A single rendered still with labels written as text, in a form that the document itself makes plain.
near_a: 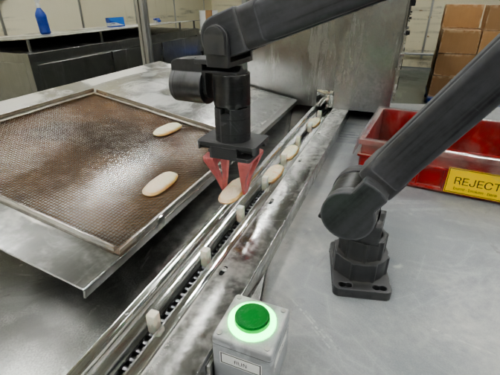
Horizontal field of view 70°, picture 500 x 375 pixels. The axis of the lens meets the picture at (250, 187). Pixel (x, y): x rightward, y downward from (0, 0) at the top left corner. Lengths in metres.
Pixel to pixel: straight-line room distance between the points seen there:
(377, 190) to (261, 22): 0.26
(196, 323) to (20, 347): 0.24
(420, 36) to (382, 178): 7.16
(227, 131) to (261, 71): 0.87
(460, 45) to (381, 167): 4.51
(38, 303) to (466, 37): 4.80
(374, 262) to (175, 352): 0.31
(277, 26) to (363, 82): 0.86
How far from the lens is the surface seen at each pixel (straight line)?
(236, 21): 0.52
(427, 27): 7.63
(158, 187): 0.70
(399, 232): 0.76
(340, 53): 1.34
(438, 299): 0.63
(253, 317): 0.43
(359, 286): 0.59
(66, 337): 0.58
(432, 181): 0.94
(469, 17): 5.26
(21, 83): 2.52
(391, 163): 0.51
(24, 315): 0.63
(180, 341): 0.47
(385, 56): 1.32
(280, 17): 0.50
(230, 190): 0.62
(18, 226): 0.65
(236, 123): 0.56
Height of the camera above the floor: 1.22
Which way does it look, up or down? 28 degrees down
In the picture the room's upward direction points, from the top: straight up
